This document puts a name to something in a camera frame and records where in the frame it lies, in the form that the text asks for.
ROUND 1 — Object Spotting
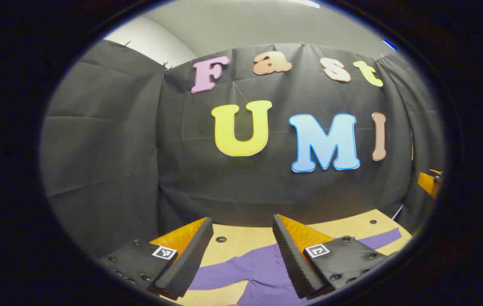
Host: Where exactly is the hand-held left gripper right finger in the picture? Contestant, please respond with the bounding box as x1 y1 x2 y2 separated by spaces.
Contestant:
272 214 400 300

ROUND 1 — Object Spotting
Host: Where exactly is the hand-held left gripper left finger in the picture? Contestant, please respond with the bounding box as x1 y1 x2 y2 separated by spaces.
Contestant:
96 217 215 301

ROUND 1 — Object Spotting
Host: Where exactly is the purple knit cardigan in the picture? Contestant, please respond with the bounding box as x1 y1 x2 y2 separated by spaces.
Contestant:
188 227 403 306

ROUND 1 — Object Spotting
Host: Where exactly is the black backdrop cloth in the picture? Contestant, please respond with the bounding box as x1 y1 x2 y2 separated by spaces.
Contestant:
40 39 445 260

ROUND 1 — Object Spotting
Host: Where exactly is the ceiling light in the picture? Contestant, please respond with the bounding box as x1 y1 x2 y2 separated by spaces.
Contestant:
286 0 321 9

